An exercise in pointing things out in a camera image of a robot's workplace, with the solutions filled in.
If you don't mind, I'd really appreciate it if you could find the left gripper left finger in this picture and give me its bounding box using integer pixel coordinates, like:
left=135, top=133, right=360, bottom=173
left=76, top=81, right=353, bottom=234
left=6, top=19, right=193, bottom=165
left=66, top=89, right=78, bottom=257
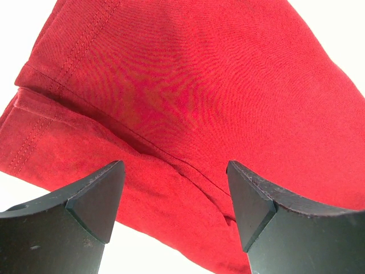
left=1, top=161, right=125, bottom=273

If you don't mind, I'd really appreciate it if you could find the dark red t shirt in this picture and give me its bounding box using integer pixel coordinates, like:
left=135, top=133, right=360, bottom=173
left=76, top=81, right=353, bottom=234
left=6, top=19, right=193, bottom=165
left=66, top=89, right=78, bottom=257
left=1, top=1, right=364, bottom=273

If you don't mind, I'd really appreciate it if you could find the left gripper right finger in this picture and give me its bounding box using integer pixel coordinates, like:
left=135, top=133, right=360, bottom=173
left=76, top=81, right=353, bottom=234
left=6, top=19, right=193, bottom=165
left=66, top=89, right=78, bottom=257
left=226, top=161, right=364, bottom=274

